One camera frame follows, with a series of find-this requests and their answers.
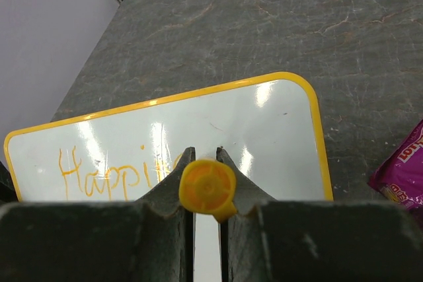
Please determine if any purple grape snack bag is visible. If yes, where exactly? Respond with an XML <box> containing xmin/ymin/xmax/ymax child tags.
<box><xmin>367</xmin><ymin>122</ymin><xmax>422</xmax><ymax>210</ymax></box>

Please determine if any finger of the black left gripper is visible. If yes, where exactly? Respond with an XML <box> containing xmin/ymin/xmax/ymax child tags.
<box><xmin>0</xmin><ymin>162</ymin><xmax>18</xmax><ymax>203</ymax></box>

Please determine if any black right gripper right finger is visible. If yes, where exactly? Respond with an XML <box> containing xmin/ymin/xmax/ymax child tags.
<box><xmin>215</xmin><ymin>147</ymin><xmax>423</xmax><ymax>282</ymax></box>

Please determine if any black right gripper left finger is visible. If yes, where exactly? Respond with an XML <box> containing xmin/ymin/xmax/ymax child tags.
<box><xmin>1</xmin><ymin>147</ymin><xmax>196</xmax><ymax>281</ymax></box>

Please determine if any yellow framed whiteboard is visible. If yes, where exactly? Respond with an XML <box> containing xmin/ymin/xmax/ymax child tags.
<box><xmin>4</xmin><ymin>72</ymin><xmax>332</xmax><ymax>281</ymax></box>

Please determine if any white marker pen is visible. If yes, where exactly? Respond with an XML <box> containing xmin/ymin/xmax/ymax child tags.
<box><xmin>178</xmin><ymin>157</ymin><xmax>258</xmax><ymax>224</ymax></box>

